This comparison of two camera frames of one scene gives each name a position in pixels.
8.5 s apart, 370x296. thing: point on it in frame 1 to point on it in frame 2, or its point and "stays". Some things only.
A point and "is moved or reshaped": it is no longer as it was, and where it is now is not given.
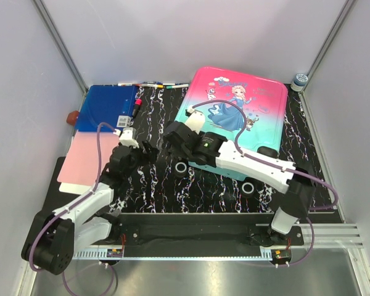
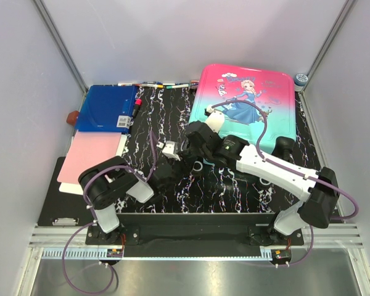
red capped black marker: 138,103 stays
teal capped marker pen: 177,86 stays
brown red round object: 72,117 stays
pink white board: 78,174 stays
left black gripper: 150,155 to 185,167
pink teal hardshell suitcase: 239,108 is moved or reshaped
